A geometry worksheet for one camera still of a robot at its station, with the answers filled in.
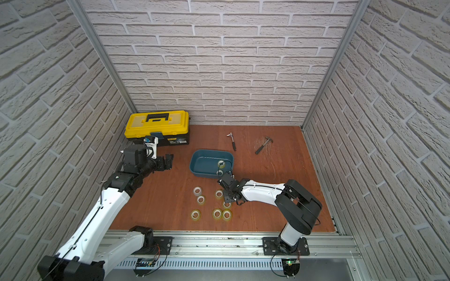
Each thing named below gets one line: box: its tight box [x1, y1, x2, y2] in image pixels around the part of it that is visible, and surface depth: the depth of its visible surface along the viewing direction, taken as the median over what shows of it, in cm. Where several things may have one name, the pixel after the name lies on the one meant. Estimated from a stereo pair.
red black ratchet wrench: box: [226, 131, 237, 152], surface depth 112 cm
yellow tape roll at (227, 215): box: [222, 208, 233, 222], surface depth 83 cm
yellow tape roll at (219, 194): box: [214, 189, 224, 200], surface depth 90 cm
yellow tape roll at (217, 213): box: [212, 207, 223, 220], surface depth 84 cm
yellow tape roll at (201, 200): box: [196, 194, 207, 207], surface depth 87 cm
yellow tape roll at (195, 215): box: [189, 208, 202, 222], surface depth 83 cm
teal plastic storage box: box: [189, 149, 235, 179], surface depth 100 cm
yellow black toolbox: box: [124, 110, 190, 146], surface depth 100 cm
